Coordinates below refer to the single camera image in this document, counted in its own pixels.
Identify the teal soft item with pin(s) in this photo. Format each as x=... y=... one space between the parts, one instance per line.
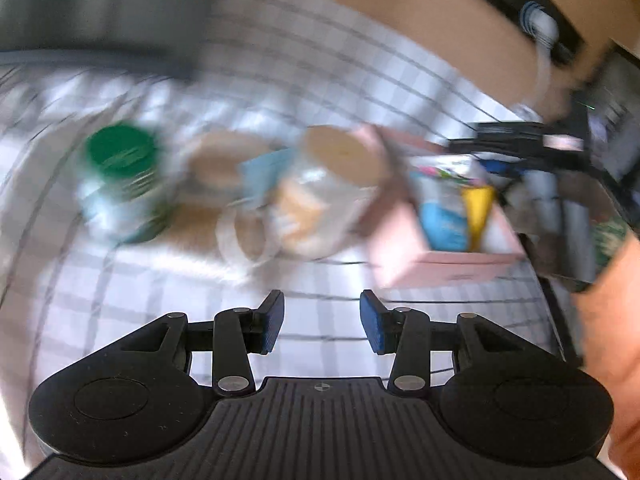
x=267 y=177

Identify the grey computer case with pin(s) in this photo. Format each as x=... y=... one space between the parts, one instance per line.
x=615 y=110

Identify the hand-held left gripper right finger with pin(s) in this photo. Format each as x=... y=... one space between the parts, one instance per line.
x=375 y=325

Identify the yellow cartoon toy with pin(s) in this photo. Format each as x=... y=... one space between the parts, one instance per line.
x=477 y=215

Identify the green lid jar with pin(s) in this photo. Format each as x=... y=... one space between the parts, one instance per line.
x=122 y=180

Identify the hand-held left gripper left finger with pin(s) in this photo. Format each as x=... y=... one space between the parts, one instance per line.
x=270 y=325

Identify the checked tablecloth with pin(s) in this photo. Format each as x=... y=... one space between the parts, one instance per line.
x=150 y=310

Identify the pink cardboard box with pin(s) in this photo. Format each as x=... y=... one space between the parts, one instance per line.
x=395 y=250

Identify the clear plastic jar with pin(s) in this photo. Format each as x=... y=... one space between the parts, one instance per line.
x=320 y=210

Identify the colourful patterned pouch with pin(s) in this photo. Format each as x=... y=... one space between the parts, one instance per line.
x=442 y=170

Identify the computer monitor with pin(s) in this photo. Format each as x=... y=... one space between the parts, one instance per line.
x=100 y=10

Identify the light blue tissue packet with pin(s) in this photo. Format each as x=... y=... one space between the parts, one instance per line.
x=442 y=225

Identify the person's right forearm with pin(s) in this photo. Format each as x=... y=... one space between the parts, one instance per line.
x=610 y=335

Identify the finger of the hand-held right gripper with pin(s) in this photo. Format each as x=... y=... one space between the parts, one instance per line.
x=505 y=130
x=510 y=150

